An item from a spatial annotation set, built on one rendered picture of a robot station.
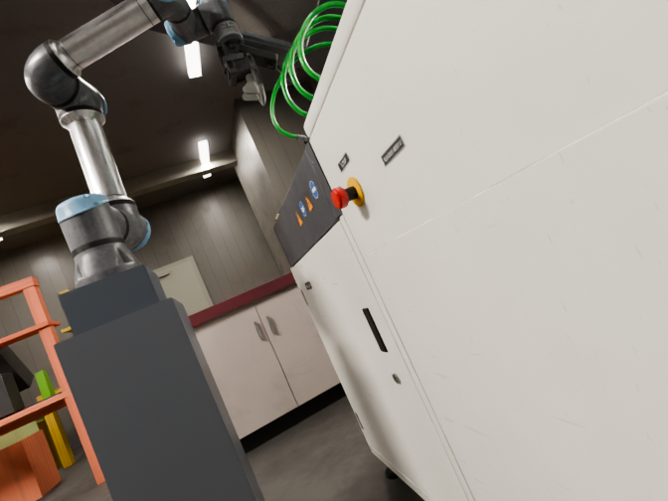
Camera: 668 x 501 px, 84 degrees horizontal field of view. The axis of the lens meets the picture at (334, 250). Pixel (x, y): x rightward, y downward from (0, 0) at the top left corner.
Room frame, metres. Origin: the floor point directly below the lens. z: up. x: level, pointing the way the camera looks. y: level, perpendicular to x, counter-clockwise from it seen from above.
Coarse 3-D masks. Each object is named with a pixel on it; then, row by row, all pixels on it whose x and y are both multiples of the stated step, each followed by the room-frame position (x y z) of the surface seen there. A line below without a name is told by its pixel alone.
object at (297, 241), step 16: (304, 160) 0.77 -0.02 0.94; (304, 176) 0.81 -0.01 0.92; (288, 192) 0.97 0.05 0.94; (304, 192) 0.85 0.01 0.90; (320, 192) 0.76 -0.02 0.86; (288, 208) 1.04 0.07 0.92; (320, 208) 0.80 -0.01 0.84; (288, 224) 1.11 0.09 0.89; (304, 224) 0.96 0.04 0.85; (320, 224) 0.84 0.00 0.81; (288, 240) 1.20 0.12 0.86; (304, 240) 1.02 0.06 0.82; (288, 256) 1.31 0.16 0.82
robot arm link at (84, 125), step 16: (80, 80) 0.99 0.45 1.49; (80, 96) 0.99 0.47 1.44; (96, 96) 1.05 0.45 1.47; (64, 112) 0.98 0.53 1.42; (80, 112) 0.99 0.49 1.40; (96, 112) 1.02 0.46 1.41; (80, 128) 1.00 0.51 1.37; (96, 128) 1.02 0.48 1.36; (80, 144) 1.00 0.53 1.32; (96, 144) 1.01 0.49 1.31; (80, 160) 1.01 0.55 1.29; (96, 160) 1.00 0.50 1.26; (112, 160) 1.04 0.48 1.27; (96, 176) 1.00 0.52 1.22; (112, 176) 1.02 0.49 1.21; (96, 192) 1.00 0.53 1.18; (112, 192) 1.01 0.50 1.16; (128, 208) 1.02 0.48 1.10; (144, 224) 1.06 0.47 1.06; (128, 240) 0.99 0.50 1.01; (144, 240) 1.07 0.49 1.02
